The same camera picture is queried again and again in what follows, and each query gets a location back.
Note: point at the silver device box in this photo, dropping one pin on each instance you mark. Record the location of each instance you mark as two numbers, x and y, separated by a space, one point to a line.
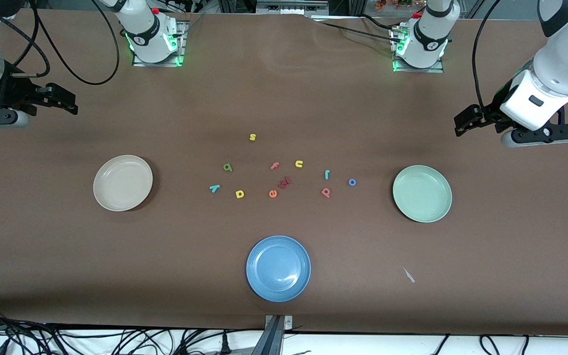
291 7

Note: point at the dark aluminium profile beam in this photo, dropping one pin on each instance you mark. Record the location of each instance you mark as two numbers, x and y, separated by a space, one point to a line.
271 340

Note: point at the green plate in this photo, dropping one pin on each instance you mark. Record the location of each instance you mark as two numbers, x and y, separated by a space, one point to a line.
422 194

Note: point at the black power plug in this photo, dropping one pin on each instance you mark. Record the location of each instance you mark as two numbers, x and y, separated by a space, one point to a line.
225 345

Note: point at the brown table cover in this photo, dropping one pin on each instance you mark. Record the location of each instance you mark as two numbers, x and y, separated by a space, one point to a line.
284 88

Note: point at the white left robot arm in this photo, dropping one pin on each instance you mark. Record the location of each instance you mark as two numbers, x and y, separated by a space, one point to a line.
429 39

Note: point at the orange flowers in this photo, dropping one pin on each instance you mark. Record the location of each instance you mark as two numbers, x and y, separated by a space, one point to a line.
397 4

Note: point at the green letter a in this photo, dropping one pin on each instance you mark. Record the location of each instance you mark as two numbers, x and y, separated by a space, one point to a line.
228 168

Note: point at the white paper scrap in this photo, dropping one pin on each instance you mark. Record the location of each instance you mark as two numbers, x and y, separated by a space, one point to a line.
408 275

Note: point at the blue plate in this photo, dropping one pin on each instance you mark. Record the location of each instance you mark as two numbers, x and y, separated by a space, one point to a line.
278 268

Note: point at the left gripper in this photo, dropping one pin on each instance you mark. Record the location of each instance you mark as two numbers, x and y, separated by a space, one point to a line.
492 114

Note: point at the dark red letter w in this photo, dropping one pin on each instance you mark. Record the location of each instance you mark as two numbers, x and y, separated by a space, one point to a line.
284 183

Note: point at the teal letter y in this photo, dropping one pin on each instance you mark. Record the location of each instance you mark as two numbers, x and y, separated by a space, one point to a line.
215 187

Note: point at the pink letter p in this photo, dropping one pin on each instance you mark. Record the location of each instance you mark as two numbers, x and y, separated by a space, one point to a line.
325 192

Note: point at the silver metal bracket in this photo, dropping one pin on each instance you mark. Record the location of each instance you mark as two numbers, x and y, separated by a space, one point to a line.
288 323

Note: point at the beige brown plate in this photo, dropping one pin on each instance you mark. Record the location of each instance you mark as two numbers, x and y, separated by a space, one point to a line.
123 183

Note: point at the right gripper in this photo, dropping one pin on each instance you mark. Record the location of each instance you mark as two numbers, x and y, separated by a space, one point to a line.
14 92

